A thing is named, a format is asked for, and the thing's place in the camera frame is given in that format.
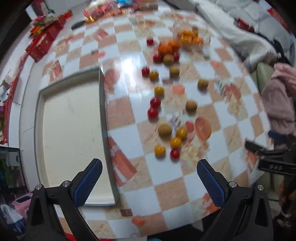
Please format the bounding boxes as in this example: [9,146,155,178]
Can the black cloth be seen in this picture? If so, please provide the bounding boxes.
[270,38,292,63]

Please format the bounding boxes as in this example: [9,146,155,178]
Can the small white carton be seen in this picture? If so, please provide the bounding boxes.
[0,74,12,89]

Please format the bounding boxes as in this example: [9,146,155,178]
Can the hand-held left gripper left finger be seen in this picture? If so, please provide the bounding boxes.
[25,159,103,241]

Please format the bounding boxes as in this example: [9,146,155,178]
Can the white tray with grey rim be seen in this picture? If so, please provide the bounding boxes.
[34,66,120,207]

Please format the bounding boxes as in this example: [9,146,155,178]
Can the red gold foil packets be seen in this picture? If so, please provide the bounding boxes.
[83,0,131,24]

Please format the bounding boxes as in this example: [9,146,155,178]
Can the pink bag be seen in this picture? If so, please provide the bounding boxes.
[12,195,33,211]

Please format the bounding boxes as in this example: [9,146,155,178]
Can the brown longan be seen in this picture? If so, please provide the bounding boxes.
[185,100,198,113]
[158,124,173,138]
[197,78,209,90]
[169,65,180,78]
[163,53,174,66]

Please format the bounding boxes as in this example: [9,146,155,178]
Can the clear glass bowl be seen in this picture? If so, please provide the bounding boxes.
[172,20,212,50]

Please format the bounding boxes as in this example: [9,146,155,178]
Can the checkered printed tablecloth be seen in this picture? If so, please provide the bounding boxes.
[39,5,275,240]

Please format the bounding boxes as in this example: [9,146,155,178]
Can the pale green sofa cushion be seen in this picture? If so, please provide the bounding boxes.
[251,62,276,93]

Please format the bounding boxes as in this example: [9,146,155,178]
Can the red paper scrolls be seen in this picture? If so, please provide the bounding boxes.
[3,67,25,143]

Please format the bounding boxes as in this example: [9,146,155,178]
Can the cluttered storage shelf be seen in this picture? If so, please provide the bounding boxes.
[0,145,26,189]

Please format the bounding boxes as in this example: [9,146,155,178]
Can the pile of colourful packets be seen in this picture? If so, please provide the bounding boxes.
[30,12,57,35]

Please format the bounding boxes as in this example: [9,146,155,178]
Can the white fluffy blanket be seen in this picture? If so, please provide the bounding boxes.
[196,0,274,67]

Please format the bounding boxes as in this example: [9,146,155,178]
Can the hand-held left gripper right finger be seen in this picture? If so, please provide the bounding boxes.
[197,159,274,241]

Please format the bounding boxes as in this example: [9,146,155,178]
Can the white blue plastic bag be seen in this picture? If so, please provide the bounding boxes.
[0,204,25,235]

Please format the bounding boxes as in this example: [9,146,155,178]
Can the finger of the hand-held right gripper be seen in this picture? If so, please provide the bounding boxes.
[245,140,274,156]

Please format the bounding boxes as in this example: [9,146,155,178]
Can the grey quilted blanket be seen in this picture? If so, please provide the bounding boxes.
[215,0,290,32]

